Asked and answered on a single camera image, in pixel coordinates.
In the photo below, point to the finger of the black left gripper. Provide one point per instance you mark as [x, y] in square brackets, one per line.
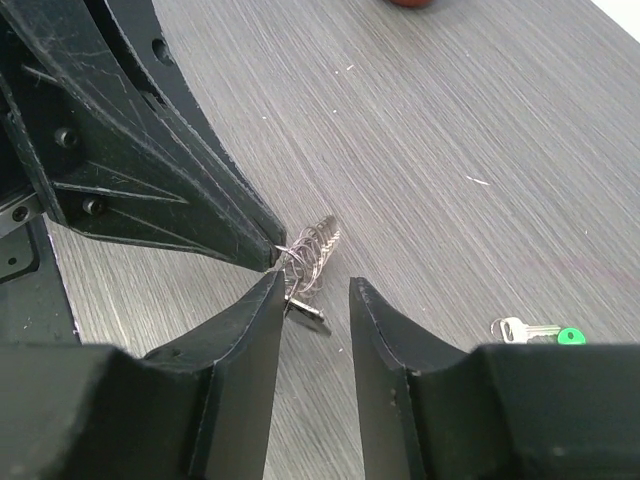
[233, 208]

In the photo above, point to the black key tag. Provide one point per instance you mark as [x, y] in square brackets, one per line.
[311, 320]

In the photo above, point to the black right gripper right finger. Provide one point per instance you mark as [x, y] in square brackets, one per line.
[428, 410]

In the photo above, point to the silver key with ring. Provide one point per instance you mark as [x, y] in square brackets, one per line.
[512, 330]

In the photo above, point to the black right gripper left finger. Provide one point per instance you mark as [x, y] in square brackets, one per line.
[198, 407]

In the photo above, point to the white and red bowl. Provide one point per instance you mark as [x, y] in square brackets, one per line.
[412, 4]

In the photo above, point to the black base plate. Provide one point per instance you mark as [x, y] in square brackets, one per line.
[34, 302]

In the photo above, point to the metal crescent keyring holder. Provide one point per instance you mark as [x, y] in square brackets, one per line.
[305, 259]

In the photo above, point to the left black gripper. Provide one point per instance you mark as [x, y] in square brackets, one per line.
[78, 139]

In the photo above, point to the green key tag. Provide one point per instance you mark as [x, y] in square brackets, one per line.
[571, 336]

